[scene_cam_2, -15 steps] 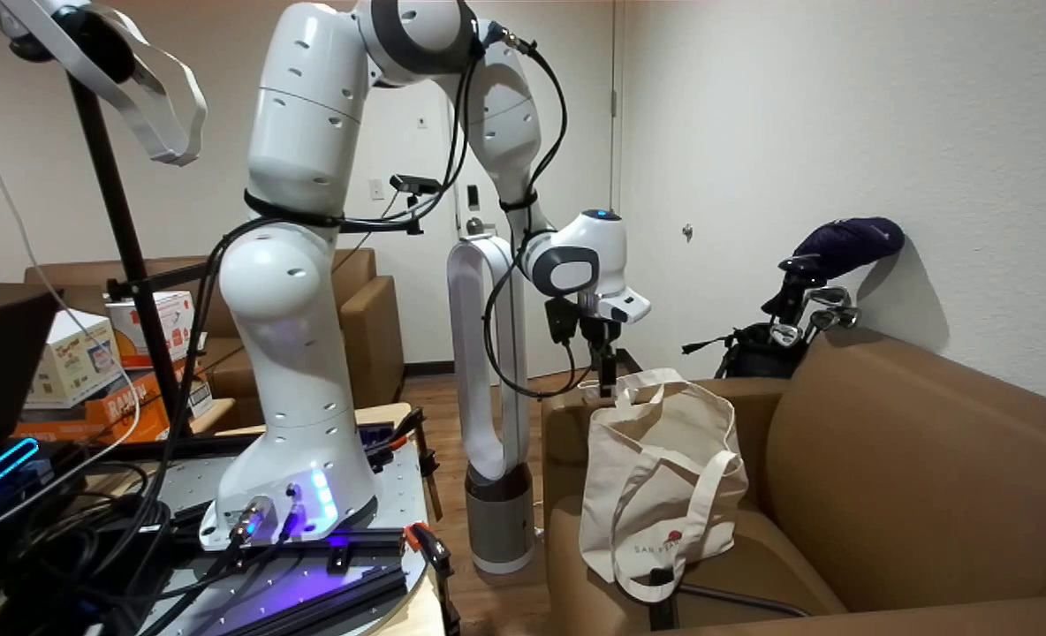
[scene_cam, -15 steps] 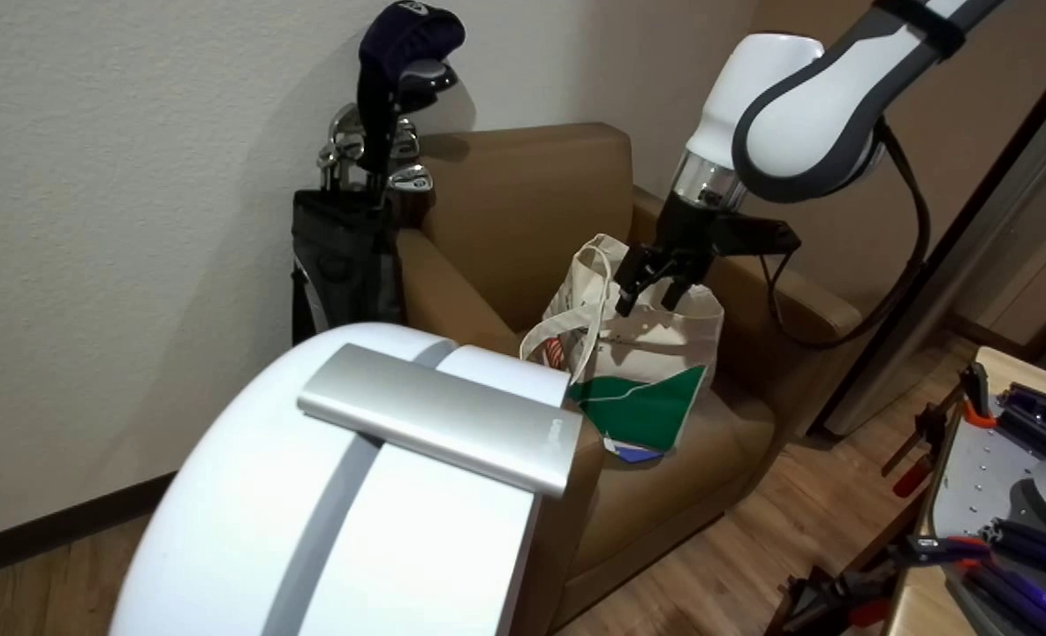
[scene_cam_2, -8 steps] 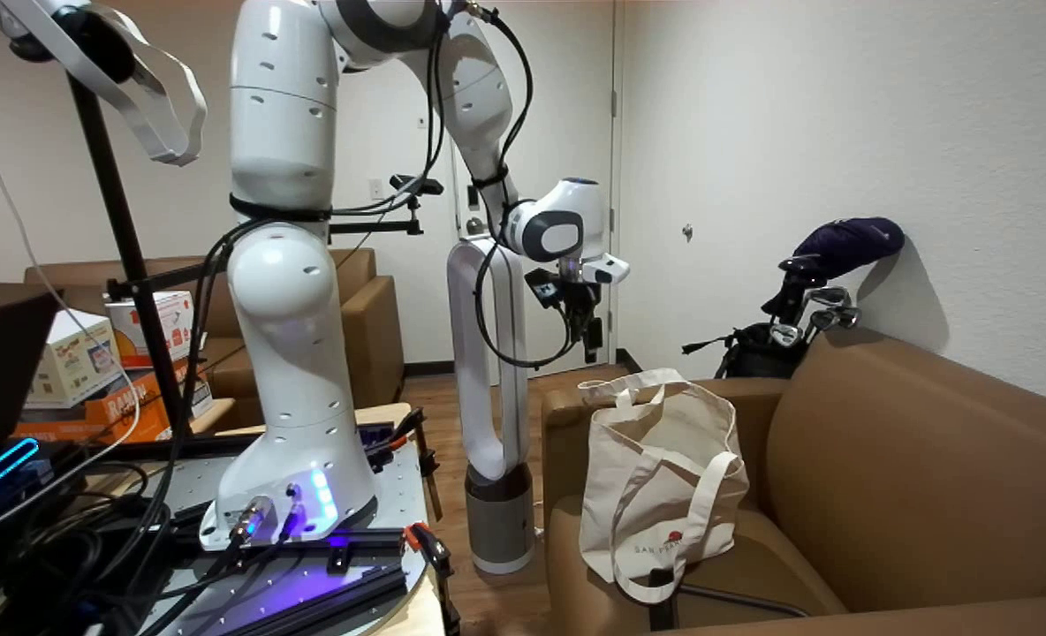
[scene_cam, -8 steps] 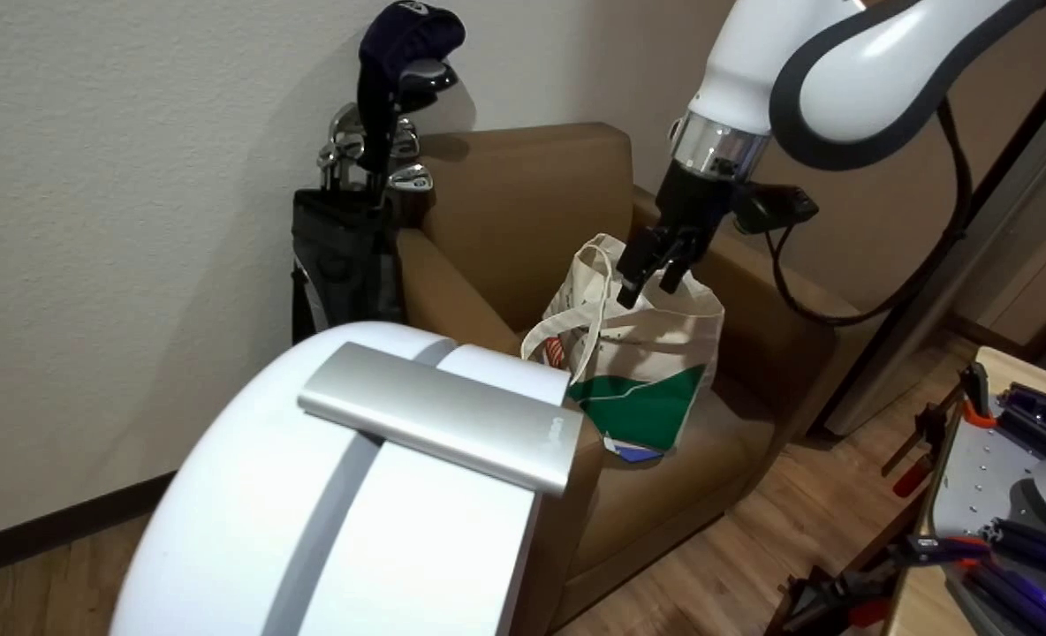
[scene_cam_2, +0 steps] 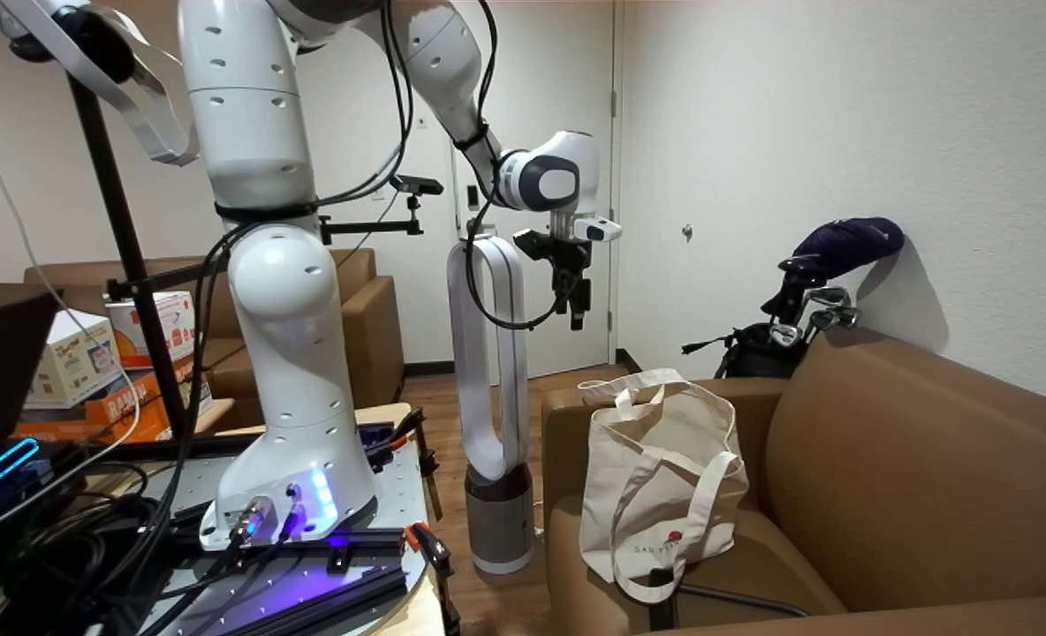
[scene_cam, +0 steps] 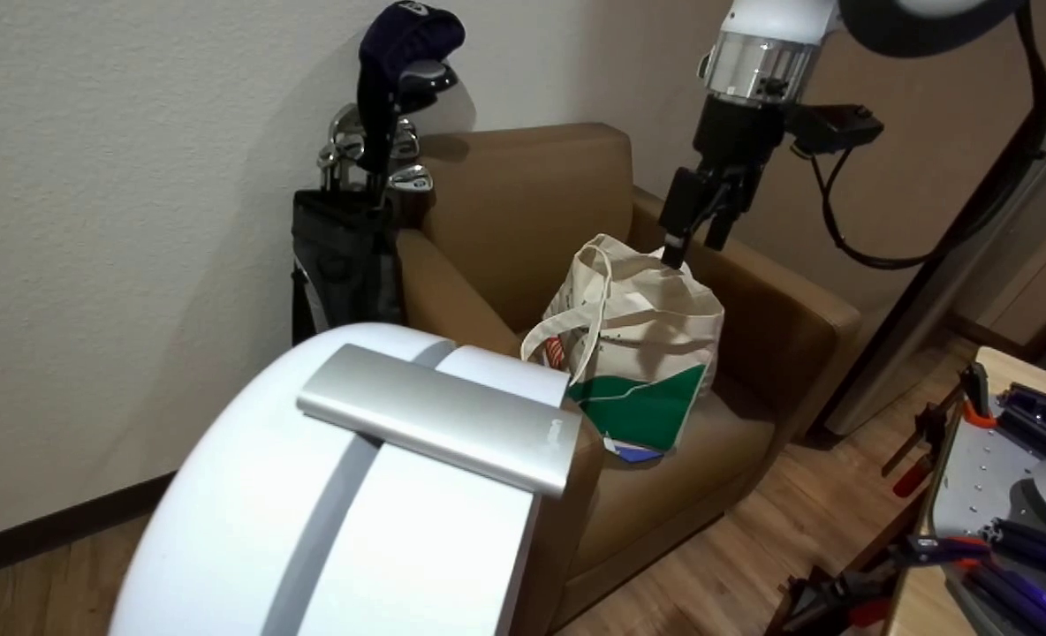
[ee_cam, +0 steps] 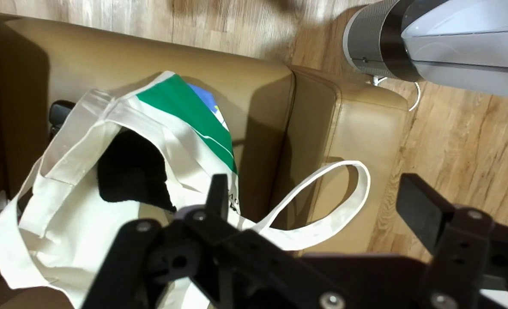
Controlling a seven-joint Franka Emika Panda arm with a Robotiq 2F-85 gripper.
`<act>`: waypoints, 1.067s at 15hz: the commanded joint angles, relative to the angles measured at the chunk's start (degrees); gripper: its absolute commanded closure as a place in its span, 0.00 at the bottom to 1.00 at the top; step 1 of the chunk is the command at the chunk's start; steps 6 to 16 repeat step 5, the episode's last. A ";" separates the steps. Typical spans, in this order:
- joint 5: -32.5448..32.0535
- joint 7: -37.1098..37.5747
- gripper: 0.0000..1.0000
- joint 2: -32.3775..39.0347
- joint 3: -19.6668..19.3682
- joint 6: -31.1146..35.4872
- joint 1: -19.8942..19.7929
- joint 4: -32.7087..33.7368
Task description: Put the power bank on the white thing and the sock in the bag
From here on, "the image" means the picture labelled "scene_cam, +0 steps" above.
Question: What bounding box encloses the dark purple golf headcover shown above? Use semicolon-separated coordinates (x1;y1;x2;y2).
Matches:
354;0;470;124

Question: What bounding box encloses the brown leather armchair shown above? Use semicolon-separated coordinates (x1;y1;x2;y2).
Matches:
392;118;868;630

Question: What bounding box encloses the red black bar clamp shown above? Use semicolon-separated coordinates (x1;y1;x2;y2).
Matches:
765;560;907;636
875;363;1002;500

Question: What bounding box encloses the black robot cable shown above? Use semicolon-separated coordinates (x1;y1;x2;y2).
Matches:
808;0;1046;276

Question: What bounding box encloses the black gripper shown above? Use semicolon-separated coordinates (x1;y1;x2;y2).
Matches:
656;96;789;267

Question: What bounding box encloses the cream canvas tote bag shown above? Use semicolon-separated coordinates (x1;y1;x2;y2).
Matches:
516;230;726;468

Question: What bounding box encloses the dark metal stand pole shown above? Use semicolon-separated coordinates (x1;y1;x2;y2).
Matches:
814;30;1046;440

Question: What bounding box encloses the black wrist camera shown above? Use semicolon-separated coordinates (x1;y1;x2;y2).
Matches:
783;100;888;157

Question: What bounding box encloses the robot mounting table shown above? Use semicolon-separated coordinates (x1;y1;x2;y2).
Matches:
882;342;1046;636

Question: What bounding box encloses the black golf bag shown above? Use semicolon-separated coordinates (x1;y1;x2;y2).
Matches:
289;184;411;347

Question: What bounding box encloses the white bladeless tower fan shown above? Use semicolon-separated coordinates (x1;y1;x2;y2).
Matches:
104;319;574;636

